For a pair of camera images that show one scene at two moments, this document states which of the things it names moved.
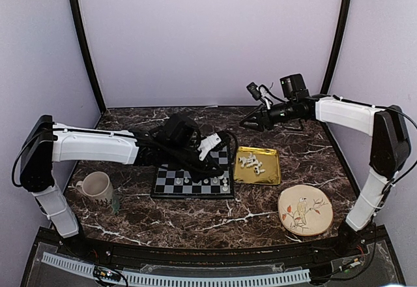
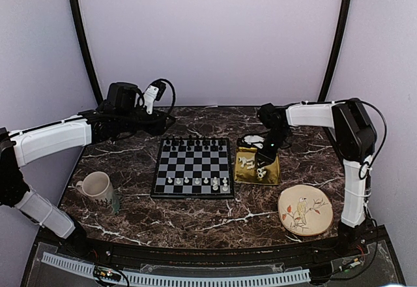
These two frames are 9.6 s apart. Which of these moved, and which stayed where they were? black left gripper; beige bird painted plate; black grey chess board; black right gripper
Moved: black left gripper; black right gripper
Stayed: black grey chess board; beige bird painted plate
